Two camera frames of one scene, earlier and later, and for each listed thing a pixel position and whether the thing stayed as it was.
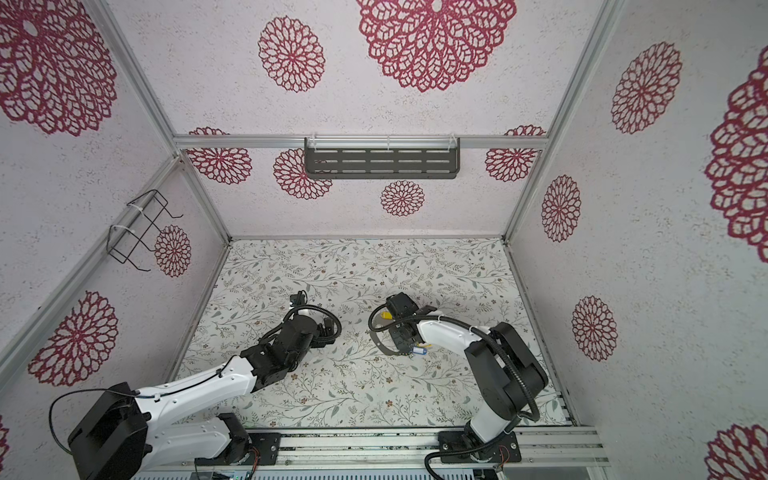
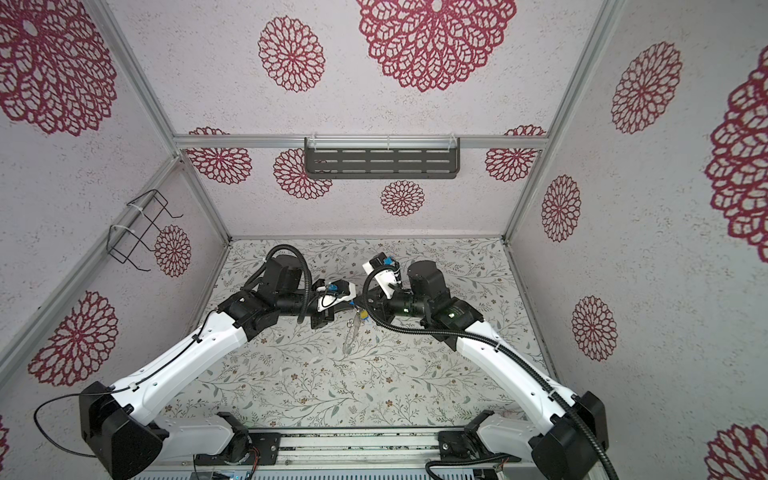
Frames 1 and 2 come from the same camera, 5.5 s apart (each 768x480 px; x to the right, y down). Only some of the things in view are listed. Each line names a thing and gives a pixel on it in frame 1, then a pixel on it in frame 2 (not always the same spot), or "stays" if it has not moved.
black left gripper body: (322, 338) to (322, 318)
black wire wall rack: (140, 223) stays
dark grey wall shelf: (382, 158) stays
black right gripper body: (398, 338) to (386, 308)
